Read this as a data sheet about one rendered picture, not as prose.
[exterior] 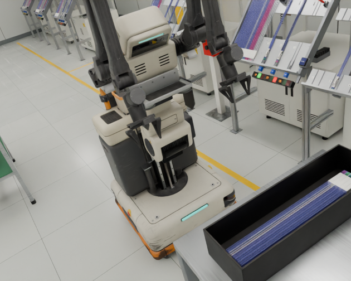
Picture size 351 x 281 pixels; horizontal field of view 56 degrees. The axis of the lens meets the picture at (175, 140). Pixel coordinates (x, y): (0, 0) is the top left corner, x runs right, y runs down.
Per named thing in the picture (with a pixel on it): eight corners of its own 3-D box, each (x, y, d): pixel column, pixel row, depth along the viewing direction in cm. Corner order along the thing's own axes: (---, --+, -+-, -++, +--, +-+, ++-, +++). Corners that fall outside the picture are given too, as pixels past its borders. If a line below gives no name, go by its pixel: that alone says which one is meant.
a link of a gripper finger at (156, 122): (168, 135, 126) (159, 112, 125) (152, 143, 123) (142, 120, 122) (162, 136, 132) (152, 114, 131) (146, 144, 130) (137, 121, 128)
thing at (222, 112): (220, 121, 320) (208, 42, 278) (205, 115, 338) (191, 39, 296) (239, 111, 329) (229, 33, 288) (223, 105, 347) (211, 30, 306)
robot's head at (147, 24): (112, 38, 150) (113, 15, 137) (152, 24, 157) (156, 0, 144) (127, 63, 147) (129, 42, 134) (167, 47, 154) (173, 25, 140)
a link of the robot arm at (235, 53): (222, 35, 141) (206, 43, 138) (237, 27, 130) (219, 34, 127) (233, 62, 142) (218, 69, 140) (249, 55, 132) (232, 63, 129)
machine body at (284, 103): (327, 144, 259) (330, 69, 226) (259, 118, 311) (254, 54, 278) (374, 110, 284) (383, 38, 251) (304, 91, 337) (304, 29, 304)
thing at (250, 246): (343, 177, 114) (344, 169, 112) (362, 187, 109) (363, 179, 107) (227, 256, 97) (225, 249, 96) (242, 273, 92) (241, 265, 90)
